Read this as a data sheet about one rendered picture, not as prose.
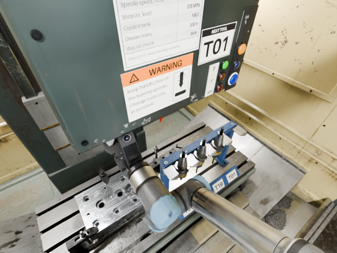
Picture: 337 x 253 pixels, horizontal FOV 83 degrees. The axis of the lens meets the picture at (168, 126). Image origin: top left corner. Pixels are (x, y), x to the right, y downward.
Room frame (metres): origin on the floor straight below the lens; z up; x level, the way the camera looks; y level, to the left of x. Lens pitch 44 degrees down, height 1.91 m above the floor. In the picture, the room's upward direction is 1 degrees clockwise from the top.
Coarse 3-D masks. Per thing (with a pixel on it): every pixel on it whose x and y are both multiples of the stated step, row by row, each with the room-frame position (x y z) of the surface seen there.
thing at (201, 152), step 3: (201, 144) 0.54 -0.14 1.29; (201, 147) 0.53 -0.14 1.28; (204, 147) 0.53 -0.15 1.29; (198, 150) 0.54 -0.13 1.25; (201, 150) 0.53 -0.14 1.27; (204, 150) 0.53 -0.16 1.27; (198, 153) 0.53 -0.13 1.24; (201, 153) 0.52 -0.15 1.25; (204, 153) 0.52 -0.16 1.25; (201, 156) 0.52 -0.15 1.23; (204, 156) 0.52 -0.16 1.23
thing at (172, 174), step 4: (164, 168) 0.47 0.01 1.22; (168, 168) 0.47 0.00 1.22; (172, 168) 0.47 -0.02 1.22; (164, 172) 0.45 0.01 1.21; (168, 172) 0.45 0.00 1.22; (172, 172) 0.45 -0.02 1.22; (176, 172) 0.45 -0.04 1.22; (168, 176) 0.43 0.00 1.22; (172, 176) 0.43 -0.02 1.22; (176, 176) 0.43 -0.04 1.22; (172, 180) 0.41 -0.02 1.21
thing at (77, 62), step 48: (0, 0) 0.22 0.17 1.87; (48, 0) 0.24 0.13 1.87; (96, 0) 0.27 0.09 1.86; (240, 0) 0.44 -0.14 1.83; (48, 48) 0.23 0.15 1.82; (96, 48) 0.26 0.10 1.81; (48, 96) 0.22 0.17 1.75; (96, 96) 0.25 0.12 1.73; (192, 96) 0.38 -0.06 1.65; (96, 144) 0.24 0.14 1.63
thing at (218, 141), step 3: (219, 132) 0.61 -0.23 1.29; (219, 135) 0.60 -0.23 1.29; (222, 135) 0.59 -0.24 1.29; (216, 138) 0.60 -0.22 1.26; (219, 138) 0.59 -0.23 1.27; (222, 138) 0.59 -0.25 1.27; (216, 141) 0.60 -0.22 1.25; (219, 141) 0.59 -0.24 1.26; (222, 141) 0.59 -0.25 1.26; (216, 144) 0.59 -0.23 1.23; (219, 144) 0.59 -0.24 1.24; (222, 144) 0.59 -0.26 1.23
